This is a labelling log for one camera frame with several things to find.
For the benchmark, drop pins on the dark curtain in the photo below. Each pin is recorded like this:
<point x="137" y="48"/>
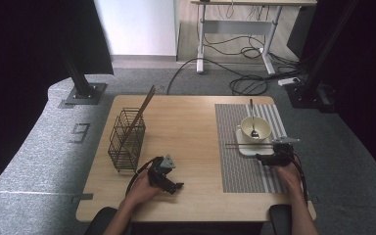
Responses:
<point x="372" y="81"/>
<point x="19" y="81"/>

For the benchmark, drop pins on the person's right hand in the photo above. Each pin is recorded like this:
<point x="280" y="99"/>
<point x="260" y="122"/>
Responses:
<point x="289" y="178"/>

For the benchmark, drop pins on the tall black metal stand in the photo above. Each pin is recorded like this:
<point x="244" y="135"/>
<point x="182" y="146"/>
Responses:
<point x="319" y="65"/>

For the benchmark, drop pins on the white standing desk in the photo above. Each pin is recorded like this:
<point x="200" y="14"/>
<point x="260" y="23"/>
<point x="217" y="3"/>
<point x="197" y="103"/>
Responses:
<point x="238" y="26"/>

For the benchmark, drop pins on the black metal stand square base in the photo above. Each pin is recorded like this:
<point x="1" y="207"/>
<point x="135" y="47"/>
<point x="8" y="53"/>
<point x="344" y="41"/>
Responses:
<point x="84" y="93"/>

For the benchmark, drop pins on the metal spoon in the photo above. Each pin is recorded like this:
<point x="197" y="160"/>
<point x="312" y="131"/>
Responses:
<point x="254" y="133"/>

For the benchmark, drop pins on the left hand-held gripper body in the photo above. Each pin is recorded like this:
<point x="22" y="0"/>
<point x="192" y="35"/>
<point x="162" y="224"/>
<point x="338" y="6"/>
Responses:
<point x="156" y="173"/>

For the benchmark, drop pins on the grey tape strip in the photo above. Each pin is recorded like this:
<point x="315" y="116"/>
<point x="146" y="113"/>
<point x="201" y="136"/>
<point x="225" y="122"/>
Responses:
<point x="83" y="197"/>

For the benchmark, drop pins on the cream ceramic bowl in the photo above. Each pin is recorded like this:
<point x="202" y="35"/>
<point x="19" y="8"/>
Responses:
<point x="265" y="130"/>

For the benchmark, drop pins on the person's left hand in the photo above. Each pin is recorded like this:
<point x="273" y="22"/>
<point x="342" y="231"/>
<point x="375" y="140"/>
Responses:
<point x="140" y="191"/>

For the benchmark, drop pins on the grey striped woven placemat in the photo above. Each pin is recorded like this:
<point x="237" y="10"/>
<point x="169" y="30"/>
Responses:
<point x="230" y="130"/>

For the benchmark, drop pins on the person's left leg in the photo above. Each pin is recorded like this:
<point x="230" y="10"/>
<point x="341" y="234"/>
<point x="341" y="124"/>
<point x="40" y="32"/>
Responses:
<point x="101" y="222"/>

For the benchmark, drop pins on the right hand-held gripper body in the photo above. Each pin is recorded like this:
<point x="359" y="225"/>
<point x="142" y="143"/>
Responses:
<point x="285" y="140"/>

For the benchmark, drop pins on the white power strip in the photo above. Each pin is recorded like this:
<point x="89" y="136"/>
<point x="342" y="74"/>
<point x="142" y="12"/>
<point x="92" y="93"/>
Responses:
<point x="289" y="81"/>

